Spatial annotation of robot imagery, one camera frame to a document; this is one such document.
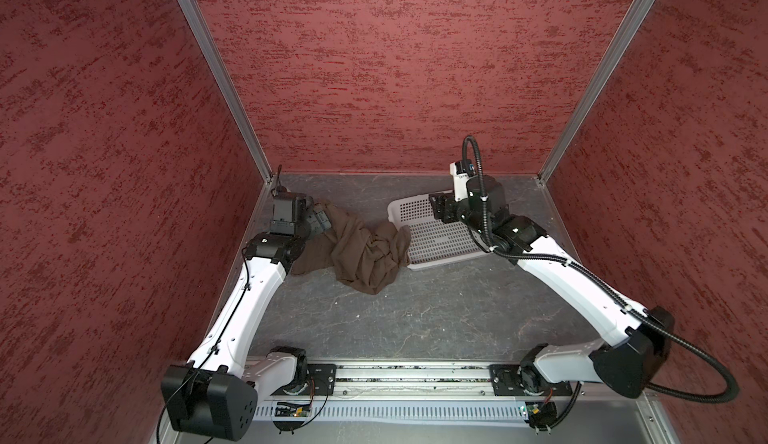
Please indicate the aluminium corner post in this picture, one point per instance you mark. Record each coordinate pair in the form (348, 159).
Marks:
(632, 21)
(201, 32)

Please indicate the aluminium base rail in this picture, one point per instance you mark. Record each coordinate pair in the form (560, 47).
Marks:
(425, 380)

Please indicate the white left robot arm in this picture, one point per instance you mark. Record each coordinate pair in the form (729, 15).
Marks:
(214, 394)

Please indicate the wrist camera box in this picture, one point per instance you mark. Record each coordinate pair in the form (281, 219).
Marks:
(461, 172)
(290, 214)

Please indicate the aluminium left corner post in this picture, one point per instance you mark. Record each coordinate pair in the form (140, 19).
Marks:
(201, 32)

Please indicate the right small circuit board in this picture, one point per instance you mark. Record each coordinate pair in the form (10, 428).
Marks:
(541, 414)

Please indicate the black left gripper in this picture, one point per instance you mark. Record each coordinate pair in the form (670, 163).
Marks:
(319, 221)

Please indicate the left small circuit board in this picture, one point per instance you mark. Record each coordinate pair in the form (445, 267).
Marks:
(290, 410)

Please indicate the aluminium right corner post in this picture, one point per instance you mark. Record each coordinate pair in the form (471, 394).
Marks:
(632, 21)

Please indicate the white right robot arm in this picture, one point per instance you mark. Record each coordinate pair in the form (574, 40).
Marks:
(630, 347)

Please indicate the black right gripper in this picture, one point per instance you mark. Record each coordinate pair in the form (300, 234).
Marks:
(443, 208)

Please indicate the small circuit board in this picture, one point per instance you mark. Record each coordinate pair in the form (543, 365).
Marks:
(541, 414)
(290, 410)

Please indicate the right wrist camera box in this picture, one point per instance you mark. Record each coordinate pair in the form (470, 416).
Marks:
(461, 172)

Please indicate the brown corduroy trousers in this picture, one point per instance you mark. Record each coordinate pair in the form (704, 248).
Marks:
(363, 258)

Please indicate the white perforated plastic basket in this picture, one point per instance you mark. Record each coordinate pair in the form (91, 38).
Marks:
(433, 243)

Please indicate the white slotted cable duct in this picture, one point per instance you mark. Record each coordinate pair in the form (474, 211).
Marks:
(504, 413)

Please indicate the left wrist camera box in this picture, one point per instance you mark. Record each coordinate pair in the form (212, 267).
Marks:
(290, 214)

